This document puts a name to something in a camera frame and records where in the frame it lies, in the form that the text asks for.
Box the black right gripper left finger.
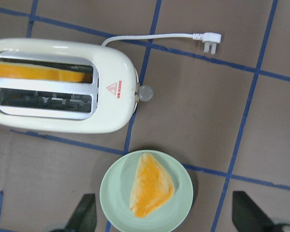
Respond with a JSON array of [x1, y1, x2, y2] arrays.
[[64, 193, 97, 232]]

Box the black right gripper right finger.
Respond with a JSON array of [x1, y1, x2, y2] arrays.
[[232, 191, 275, 232]]

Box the white two-slot toaster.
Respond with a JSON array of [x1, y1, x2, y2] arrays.
[[0, 38, 153, 133]]

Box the bread slice in toaster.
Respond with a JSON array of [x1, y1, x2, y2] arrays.
[[0, 62, 93, 83]]

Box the light green plate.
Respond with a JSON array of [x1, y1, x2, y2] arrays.
[[100, 150, 193, 232]]

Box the triangular toasted bread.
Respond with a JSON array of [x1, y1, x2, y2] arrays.
[[129, 152, 175, 218]]

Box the white toaster power cord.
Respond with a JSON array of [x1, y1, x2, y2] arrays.
[[101, 32, 222, 55]]

